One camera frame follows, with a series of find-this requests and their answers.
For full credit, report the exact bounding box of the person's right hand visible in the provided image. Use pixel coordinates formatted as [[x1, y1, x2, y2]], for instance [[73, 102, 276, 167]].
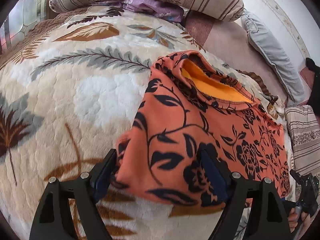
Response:
[[288, 208, 311, 237]]

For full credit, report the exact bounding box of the orange black floral garment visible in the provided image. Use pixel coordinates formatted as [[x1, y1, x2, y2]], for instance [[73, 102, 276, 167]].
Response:
[[112, 50, 290, 207]]

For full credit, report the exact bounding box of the brown quilted bedspread edge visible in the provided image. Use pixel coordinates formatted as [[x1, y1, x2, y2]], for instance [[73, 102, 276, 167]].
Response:
[[1, 7, 88, 67]]

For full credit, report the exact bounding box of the grey pillow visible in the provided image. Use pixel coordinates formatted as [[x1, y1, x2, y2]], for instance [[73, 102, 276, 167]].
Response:
[[241, 10, 305, 106]]

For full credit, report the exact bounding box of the cream leaf-pattern fleece blanket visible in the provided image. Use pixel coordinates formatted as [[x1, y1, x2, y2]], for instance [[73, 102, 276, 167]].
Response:
[[0, 6, 296, 240]]

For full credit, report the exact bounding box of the pink brown bed sheet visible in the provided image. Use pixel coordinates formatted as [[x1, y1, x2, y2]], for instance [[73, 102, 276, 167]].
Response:
[[184, 11, 287, 101]]

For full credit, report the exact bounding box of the stained glass window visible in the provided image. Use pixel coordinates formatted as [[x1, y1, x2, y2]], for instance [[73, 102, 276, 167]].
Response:
[[1, 0, 50, 54]]

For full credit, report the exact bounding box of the purple floral cloth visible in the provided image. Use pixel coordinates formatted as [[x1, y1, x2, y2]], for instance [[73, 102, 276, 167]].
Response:
[[92, 0, 184, 23]]

